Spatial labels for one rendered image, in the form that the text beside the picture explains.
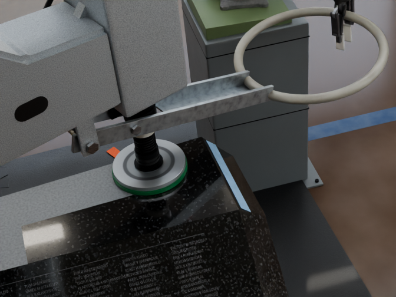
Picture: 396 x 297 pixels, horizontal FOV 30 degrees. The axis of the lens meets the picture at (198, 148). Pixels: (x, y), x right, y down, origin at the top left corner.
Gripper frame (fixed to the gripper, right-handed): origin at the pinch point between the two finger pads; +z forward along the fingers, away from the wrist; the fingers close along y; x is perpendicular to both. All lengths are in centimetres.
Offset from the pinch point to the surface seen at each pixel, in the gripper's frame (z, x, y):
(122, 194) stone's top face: -6, -17, 98
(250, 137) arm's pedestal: 50, -36, 14
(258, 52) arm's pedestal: 10.9, -31.8, 7.1
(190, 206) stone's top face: -5, 2, 92
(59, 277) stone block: -5, -15, 128
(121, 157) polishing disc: -9, -26, 88
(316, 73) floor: 88, -58, -75
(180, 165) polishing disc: -8, -8, 82
